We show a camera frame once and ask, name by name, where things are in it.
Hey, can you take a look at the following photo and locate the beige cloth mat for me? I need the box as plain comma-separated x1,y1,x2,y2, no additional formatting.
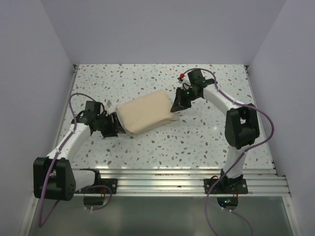
116,90,178,135

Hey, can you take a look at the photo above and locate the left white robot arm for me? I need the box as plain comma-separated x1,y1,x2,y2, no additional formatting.
33,101,125,201

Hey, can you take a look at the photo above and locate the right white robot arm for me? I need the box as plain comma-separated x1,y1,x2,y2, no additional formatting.
170,68,260,193

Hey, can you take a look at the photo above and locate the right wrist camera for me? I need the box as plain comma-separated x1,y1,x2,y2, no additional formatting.
178,73,190,89

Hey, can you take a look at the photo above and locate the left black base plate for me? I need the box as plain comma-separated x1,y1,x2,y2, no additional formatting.
75,178,118,194

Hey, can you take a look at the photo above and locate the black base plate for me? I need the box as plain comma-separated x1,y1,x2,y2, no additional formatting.
203,176,249,195
75,178,118,194

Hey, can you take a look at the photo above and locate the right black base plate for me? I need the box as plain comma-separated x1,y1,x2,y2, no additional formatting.
203,176,249,195

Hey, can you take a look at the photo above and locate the aluminium rail frame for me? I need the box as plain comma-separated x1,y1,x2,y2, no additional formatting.
29,168,291,197

